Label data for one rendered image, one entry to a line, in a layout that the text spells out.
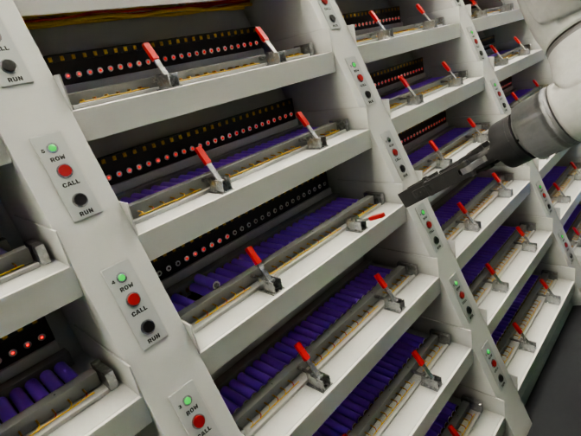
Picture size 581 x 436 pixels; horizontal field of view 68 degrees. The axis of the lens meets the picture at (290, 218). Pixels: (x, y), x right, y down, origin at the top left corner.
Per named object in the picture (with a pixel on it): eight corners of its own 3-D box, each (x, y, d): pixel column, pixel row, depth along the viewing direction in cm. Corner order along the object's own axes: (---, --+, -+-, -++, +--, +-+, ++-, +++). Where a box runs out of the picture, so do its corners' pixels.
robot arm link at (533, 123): (590, 132, 62) (549, 152, 66) (556, 79, 62) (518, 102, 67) (575, 150, 56) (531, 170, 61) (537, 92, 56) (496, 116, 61)
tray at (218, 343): (406, 221, 103) (402, 183, 100) (207, 378, 65) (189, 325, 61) (340, 212, 117) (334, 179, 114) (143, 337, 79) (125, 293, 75)
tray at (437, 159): (507, 141, 148) (507, 100, 143) (424, 207, 109) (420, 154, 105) (450, 142, 162) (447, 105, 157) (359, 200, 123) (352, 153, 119)
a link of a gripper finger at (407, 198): (437, 191, 76) (435, 193, 75) (407, 206, 81) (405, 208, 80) (428, 176, 76) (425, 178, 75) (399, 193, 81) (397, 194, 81)
